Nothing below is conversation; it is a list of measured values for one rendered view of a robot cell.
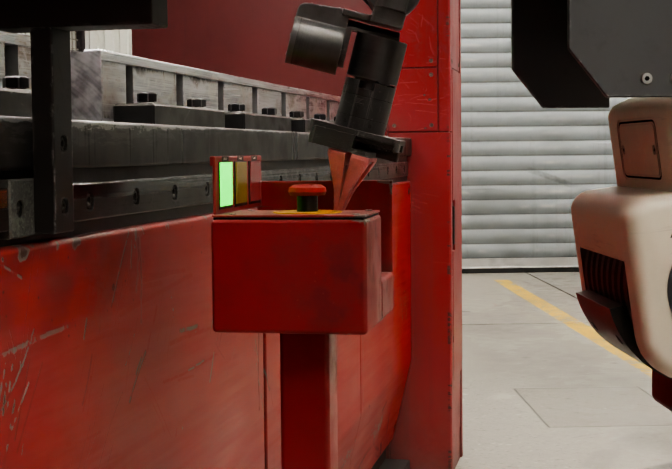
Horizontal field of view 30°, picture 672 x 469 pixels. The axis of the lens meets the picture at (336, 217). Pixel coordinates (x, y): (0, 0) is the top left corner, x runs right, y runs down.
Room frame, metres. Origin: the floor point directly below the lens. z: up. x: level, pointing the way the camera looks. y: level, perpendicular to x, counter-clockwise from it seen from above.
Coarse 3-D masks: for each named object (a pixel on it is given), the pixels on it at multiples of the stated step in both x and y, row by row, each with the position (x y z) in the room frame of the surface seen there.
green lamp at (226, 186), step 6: (222, 162) 1.29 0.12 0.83; (228, 162) 1.31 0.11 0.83; (222, 168) 1.29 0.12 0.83; (228, 168) 1.31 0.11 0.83; (222, 174) 1.29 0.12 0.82; (228, 174) 1.31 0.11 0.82; (222, 180) 1.29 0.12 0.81; (228, 180) 1.31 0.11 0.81; (222, 186) 1.29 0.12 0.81; (228, 186) 1.31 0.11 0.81; (222, 192) 1.28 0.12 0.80; (228, 192) 1.31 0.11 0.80; (222, 198) 1.28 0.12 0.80; (228, 198) 1.31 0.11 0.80; (222, 204) 1.28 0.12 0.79; (228, 204) 1.31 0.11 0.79
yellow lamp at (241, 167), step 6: (240, 162) 1.36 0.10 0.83; (246, 162) 1.38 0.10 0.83; (240, 168) 1.36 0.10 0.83; (246, 168) 1.38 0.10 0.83; (240, 174) 1.36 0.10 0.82; (246, 174) 1.38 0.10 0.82; (240, 180) 1.36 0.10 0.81; (246, 180) 1.38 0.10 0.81; (240, 186) 1.36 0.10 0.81; (246, 186) 1.38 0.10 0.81; (240, 192) 1.36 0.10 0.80; (246, 192) 1.38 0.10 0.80; (240, 198) 1.36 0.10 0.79; (246, 198) 1.38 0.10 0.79
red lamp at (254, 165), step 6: (252, 162) 1.41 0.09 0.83; (258, 162) 1.44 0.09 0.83; (252, 168) 1.41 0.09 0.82; (258, 168) 1.44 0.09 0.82; (252, 174) 1.41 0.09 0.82; (258, 174) 1.44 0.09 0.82; (252, 180) 1.41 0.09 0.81; (258, 180) 1.44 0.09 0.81; (252, 186) 1.41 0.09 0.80; (258, 186) 1.44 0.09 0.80; (252, 192) 1.41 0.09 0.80; (258, 192) 1.44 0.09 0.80; (252, 198) 1.41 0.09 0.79; (258, 198) 1.44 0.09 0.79
